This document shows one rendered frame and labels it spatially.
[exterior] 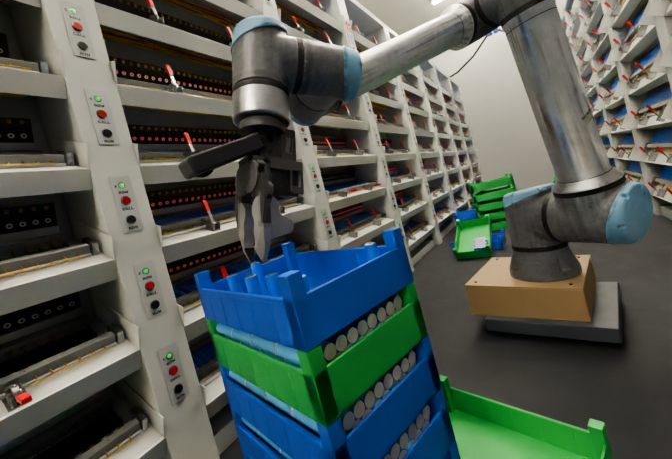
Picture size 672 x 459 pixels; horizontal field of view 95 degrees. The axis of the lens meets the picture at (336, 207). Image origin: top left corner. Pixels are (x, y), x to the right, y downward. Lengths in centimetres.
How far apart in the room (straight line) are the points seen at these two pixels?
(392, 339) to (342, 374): 9
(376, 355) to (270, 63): 43
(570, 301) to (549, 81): 58
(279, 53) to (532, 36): 62
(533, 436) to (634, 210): 55
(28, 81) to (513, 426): 116
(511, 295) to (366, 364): 76
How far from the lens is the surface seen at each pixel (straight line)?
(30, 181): 79
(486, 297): 113
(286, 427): 47
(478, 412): 86
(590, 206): 97
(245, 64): 53
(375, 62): 78
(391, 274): 43
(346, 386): 39
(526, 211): 107
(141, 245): 81
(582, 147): 95
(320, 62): 55
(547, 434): 81
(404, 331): 45
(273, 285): 41
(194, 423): 91
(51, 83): 88
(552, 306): 109
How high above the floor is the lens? 54
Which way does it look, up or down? 1 degrees down
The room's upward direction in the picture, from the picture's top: 15 degrees counter-clockwise
